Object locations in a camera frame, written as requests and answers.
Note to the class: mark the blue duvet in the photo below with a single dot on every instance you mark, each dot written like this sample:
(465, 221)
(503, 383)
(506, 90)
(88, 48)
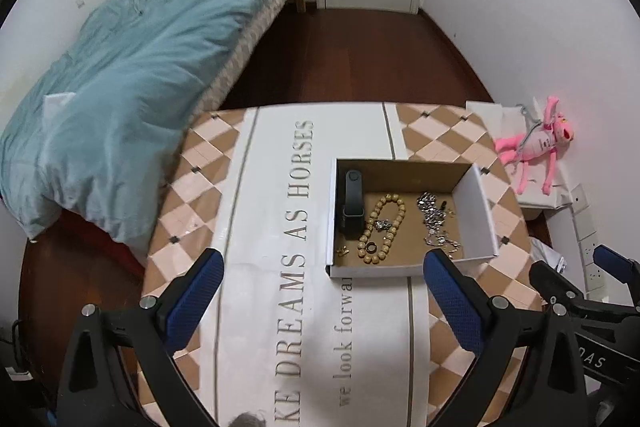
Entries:
(125, 82)

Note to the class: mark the pink plush toy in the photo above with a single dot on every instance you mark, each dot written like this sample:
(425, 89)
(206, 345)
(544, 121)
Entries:
(537, 144)

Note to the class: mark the checkered printed tablecloth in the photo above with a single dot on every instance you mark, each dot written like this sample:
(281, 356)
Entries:
(270, 257)

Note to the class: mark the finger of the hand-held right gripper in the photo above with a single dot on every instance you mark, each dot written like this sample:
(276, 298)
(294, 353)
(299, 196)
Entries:
(617, 263)
(555, 278)

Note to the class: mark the small gold earrings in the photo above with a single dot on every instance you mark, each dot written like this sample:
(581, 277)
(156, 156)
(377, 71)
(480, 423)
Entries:
(343, 251)

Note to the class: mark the row of wall sockets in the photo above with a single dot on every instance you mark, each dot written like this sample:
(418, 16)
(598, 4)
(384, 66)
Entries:
(590, 247)

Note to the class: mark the grey fuzzy object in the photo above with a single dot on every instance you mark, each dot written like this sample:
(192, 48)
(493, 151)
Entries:
(248, 420)

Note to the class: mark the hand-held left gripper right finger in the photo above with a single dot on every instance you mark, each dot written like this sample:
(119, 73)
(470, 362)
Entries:
(452, 302)

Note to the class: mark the bed with patterned mattress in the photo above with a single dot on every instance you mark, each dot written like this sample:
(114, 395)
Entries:
(240, 52)

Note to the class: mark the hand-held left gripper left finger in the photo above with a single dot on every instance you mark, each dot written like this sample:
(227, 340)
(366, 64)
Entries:
(195, 302)

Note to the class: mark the white plastic bag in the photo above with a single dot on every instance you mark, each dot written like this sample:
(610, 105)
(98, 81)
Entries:
(547, 254)

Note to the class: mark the white cardboard box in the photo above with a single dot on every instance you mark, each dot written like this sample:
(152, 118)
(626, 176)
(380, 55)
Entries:
(480, 217)

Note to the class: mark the black smartwatch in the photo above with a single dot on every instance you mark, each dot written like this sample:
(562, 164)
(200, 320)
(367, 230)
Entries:
(353, 207)

